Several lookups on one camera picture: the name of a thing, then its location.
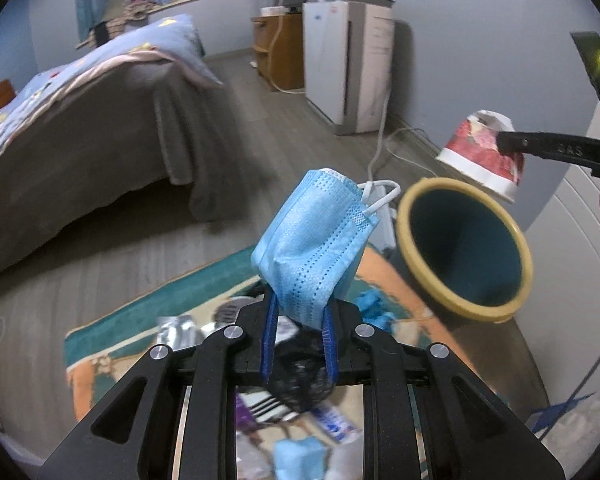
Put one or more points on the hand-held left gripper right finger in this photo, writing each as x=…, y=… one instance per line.
x=330, y=345

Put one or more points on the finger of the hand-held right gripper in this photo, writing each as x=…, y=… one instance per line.
x=555, y=149

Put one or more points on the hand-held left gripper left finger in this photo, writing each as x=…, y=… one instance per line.
x=267, y=340

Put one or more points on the black plastic bag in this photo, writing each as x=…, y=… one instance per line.
x=300, y=375

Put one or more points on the white medicine box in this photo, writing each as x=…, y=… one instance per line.
x=260, y=410

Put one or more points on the red printed paper cup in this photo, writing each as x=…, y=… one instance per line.
x=475, y=150

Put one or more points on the blue face mask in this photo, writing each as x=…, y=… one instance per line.
x=310, y=240

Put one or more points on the teal bin with yellow rim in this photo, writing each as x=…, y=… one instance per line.
x=460, y=255

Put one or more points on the grey striped item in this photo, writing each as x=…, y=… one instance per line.
x=232, y=310

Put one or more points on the blue crumpled paper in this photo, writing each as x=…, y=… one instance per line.
x=300, y=460
x=375, y=307

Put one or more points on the white door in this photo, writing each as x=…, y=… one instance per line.
x=570, y=220

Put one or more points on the small blue white packet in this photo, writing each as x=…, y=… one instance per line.
x=337, y=422

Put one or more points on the white power strip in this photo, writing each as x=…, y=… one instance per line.
x=387, y=230

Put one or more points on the printed teal orange mat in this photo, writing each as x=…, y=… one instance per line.
x=130, y=320

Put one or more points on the white air purifier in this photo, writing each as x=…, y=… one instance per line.
x=330, y=55

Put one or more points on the bed with grey blanket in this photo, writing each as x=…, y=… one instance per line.
x=95, y=150

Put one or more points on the wooden cabinet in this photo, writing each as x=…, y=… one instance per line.
x=285, y=50

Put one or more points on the blue printed quilt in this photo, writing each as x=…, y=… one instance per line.
x=130, y=42

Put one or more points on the brown cloth item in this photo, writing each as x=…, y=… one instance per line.
x=120, y=15

